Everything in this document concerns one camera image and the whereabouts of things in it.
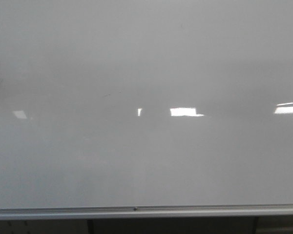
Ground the white whiteboard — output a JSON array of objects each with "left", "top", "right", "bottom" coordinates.
[{"left": 0, "top": 0, "right": 293, "bottom": 220}]

